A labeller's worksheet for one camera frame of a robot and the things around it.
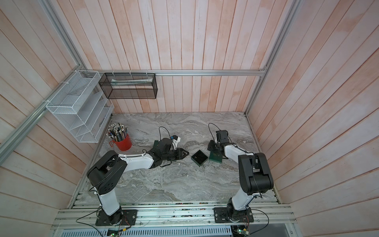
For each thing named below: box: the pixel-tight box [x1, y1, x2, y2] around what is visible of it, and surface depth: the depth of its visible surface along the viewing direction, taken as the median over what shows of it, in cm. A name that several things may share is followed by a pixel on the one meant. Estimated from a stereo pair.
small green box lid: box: [208, 150, 223, 164], surface depth 95 cm
